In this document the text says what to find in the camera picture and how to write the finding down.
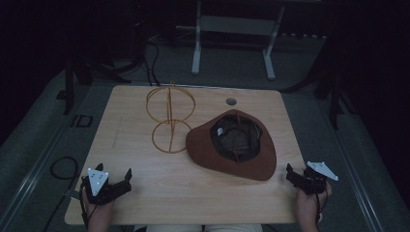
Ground black looped floor cable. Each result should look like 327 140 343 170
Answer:
49 156 80 181

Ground black tripod stand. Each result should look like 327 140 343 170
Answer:
62 18 146 116
283 38 359 131

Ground gold wire hat stand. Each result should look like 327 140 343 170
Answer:
145 80 197 155

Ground person's right hand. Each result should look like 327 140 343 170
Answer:
296 181 334 226

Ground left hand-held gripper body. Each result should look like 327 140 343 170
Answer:
79 167 132 206

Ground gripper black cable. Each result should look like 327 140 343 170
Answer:
314 189 329 224
78 180 99 230

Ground brown felt hat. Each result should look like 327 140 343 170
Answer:
185 108 278 182

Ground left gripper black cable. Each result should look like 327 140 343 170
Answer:
78 180 99 230

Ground person's left hand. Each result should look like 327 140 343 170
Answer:
82 190 116 227

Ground white metal table frame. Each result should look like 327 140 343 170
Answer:
190 0 287 81

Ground black hanging cables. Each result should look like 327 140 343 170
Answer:
143 40 161 87

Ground black floor socket frame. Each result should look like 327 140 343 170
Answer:
70 114 94 129

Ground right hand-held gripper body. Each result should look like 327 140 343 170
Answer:
286 160 339 196

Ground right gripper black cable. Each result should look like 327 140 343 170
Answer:
314 189 329 224

